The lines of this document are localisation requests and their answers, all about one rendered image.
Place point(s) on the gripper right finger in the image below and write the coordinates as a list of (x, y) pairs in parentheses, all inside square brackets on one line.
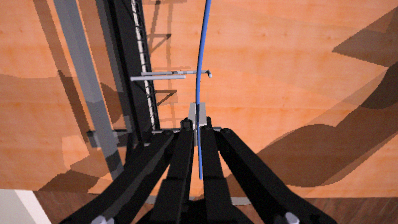
[(274, 202)]

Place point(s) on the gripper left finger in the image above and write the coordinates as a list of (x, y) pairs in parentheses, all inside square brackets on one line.
[(120, 202)]

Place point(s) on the blue cable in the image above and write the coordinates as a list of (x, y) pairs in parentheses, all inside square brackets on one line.
[(198, 77)]

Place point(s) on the black metal rack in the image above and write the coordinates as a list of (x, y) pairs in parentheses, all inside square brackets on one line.
[(132, 45)]

